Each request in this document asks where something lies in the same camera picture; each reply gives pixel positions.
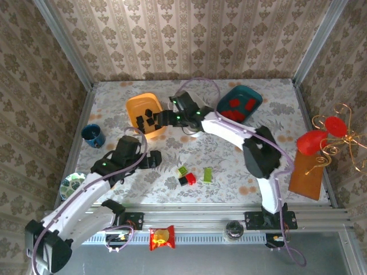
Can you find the orange plastic container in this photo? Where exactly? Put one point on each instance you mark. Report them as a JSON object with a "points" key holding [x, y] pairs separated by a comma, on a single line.
{"points": [[137, 104]]}

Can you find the blue mug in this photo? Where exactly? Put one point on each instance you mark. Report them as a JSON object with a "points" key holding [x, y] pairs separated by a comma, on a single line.
{"points": [[93, 134]]}

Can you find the green patterned bowl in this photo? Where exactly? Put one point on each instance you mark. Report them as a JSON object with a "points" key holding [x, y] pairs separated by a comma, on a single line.
{"points": [[71, 184]]}

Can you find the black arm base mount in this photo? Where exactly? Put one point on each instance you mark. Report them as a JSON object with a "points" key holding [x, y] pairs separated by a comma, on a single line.
{"points": [[134, 220], [255, 220]]}

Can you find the black lego brick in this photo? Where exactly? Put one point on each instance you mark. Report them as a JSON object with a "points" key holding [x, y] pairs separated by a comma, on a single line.
{"points": [[140, 126], [150, 122], [140, 118], [157, 126], [183, 181], [148, 112]]}

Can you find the aluminium front rail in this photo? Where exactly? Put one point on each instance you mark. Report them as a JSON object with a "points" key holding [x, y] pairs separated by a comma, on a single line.
{"points": [[186, 217]]}

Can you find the brown wooden board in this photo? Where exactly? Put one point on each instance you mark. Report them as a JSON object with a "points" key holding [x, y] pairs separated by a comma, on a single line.
{"points": [[306, 180]]}

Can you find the red snack packet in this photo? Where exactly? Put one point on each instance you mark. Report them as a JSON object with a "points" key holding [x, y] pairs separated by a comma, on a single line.
{"points": [[162, 237]]}

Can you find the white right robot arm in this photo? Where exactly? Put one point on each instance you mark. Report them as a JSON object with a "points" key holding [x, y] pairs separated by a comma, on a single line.
{"points": [[226, 129]]}

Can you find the green lego brick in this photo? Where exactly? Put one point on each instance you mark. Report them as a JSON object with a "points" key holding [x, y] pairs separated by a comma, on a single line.
{"points": [[207, 175], [182, 171]]}

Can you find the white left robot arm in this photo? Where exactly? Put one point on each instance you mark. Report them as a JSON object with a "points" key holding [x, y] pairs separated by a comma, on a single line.
{"points": [[80, 197]]}

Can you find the floral tablecloth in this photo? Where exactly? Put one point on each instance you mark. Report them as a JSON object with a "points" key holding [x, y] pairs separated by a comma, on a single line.
{"points": [[229, 172]]}

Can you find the red lego brick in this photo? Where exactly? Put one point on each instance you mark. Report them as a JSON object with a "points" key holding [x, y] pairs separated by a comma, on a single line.
{"points": [[229, 114], [191, 178], [235, 102], [250, 105], [239, 115]]}

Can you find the teal plastic container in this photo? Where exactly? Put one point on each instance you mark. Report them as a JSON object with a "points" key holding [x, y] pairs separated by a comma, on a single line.
{"points": [[243, 93]]}

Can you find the aluminium frame post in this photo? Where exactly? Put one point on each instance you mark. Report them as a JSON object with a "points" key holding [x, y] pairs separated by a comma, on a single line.
{"points": [[318, 43], [64, 43]]}

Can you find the aluminium side rail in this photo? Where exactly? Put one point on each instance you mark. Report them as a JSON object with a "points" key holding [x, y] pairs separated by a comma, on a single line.
{"points": [[84, 114], [305, 114]]}

